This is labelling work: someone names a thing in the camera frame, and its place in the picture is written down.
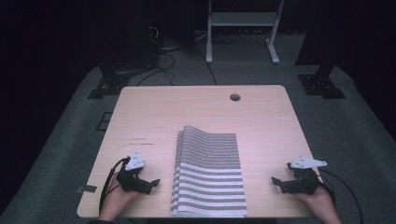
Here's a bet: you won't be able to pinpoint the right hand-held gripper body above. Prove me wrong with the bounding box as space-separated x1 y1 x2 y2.
286 155 328 196

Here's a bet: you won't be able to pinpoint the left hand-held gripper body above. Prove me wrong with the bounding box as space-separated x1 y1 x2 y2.
116 151 154 196

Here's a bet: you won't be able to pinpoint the grey white striped cloth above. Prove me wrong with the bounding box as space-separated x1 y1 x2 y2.
169 125 249 218

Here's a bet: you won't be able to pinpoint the person's right hand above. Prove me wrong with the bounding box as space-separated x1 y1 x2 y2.
293 186 336 218

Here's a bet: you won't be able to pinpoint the grey tape strip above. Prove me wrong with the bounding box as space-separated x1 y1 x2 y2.
76 184 98 194

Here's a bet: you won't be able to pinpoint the dark square floor hatch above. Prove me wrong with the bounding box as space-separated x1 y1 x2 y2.
95 111 114 132

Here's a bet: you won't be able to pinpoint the black stand base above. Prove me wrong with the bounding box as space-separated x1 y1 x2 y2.
297 64 347 100
87 61 157 100

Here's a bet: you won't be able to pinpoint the white metal stand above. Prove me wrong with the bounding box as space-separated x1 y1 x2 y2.
205 0 286 65

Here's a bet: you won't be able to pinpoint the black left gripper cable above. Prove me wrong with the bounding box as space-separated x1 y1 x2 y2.
98 156 131 216

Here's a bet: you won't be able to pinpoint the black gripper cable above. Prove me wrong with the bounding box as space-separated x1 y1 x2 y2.
317 167 365 224
98 156 131 216

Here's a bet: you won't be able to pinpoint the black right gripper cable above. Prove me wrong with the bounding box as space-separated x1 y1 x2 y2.
317 167 365 224

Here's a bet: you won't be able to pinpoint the black floor cables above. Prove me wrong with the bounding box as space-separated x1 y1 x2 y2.
135 24 219 87

